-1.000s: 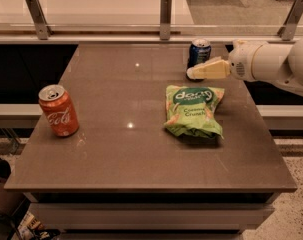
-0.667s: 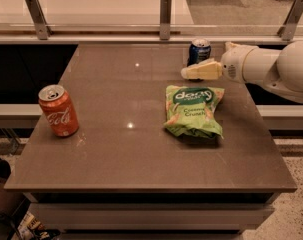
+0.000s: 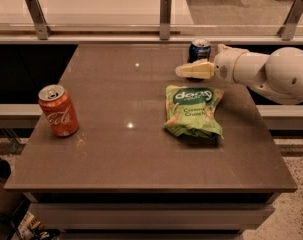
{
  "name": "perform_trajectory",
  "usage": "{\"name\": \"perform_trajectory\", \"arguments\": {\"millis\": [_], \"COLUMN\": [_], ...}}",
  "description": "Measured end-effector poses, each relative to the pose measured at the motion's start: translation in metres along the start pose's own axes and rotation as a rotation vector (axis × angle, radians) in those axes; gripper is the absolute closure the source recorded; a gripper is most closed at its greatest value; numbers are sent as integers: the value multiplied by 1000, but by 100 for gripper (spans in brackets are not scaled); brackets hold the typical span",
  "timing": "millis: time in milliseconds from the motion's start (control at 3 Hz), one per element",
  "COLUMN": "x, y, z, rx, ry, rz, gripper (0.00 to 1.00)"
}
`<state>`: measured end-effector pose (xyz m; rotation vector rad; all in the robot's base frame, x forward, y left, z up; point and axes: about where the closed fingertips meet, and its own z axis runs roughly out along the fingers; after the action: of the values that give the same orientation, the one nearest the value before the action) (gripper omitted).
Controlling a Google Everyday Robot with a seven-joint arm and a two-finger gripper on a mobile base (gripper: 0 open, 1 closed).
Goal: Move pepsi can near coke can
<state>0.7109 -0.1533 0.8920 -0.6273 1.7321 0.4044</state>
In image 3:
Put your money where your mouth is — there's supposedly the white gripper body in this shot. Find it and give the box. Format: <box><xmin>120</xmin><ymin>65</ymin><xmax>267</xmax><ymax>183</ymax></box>
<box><xmin>213</xmin><ymin>44</ymin><xmax>247</xmax><ymax>83</ymax></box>

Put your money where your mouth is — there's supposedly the printed packet under table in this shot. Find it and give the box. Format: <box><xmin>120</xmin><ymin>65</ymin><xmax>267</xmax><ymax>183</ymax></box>
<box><xmin>11</xmin><ymin>212</ymin><xmax>60</xmax><ymax>240</ymax></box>

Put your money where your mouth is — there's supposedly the right metal railing bracket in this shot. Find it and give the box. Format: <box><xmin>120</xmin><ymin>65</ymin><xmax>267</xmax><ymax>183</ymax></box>
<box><xmin>277</xmin><ymin>0</ymin><xmax>303</xmax><ymax>41</ymax></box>

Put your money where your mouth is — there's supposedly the dark bin at left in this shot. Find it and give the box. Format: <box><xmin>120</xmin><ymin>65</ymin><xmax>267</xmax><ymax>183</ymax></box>
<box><xmin>0</xmin><ymin>158</ymin><xmax>25</xmax><ymax>217</ymax></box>

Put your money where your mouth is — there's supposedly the middle metal railing bracket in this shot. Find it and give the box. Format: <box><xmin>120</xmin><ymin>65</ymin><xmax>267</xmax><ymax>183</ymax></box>
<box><xmin>159</xmin><ymin>0</ymin><xmax>172</xmax><ymax>40</ymax></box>

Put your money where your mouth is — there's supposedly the blue pepsi can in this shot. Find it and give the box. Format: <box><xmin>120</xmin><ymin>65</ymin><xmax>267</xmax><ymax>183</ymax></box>
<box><xmin>188</xmin><ymin>38</ymin><xmax>211</xmax><ymax>63</ymax></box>

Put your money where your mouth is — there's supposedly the red coke can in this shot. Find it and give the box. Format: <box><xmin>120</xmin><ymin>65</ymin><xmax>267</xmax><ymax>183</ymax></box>
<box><xmin>38</xmin><ymin>85</ymin><xmax>79</xmax><ymax>137</ymax></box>

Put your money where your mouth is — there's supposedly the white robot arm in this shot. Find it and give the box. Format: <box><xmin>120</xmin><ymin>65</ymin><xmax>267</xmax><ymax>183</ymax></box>
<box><xmin>175</xmin><ymin>44</ymin><xmax>303</xmax><ymax>105</ymax></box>

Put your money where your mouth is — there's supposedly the left metal railing bracket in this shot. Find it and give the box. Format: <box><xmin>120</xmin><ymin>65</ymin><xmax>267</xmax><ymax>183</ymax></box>
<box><xmin>25</xmin><ymin>0</ymin><xmax>51</xmax><ymax>40</ymax></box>

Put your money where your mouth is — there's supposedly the green chip bag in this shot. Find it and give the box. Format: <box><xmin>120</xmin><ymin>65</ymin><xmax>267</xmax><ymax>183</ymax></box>
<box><xmin>164</xmin><ymin>85</ymin><xmax>224</xmax><ymax>138</ymax></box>

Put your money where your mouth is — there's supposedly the metal railing bracket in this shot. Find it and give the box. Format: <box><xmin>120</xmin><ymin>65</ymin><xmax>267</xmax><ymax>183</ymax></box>
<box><xmin>159</xmin><ymin>0</ymin><xmax>172</xmax><ymax>40</ymax></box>
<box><xmin>25</xmin><ymin>0</ymin><xmax>51</xmax><ymax>40</ymax></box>
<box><xmin>277</xmin><ymin>0</ymin><xmax>303</xmax><ymax>41</ymax></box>

